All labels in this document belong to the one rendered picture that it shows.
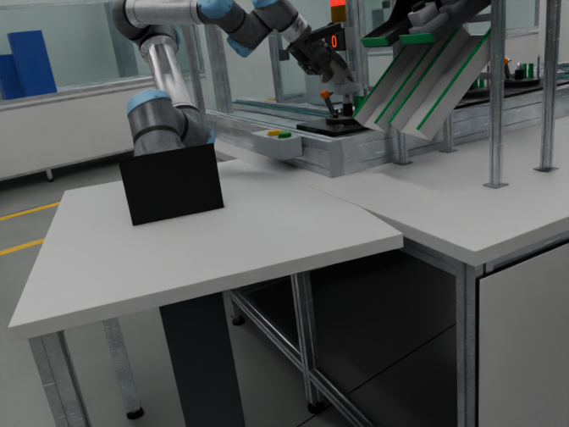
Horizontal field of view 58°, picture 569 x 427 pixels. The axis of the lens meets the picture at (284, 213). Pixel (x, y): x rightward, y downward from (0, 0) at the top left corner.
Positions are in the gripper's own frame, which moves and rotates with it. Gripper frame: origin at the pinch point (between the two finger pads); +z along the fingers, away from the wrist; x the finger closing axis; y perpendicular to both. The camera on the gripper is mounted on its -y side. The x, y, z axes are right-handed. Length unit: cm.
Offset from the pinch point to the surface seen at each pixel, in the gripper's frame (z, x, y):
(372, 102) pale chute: 0.0, 21.0, 8.7
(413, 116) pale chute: 2.0, 36.8, 10.1
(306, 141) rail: -0.5, 5.1, 24.0
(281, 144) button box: -4.8, 1.9, 29.1
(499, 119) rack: 9, 53, 3
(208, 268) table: -24, 49, 65
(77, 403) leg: -28, 47, 98
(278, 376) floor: 66, -24, 92
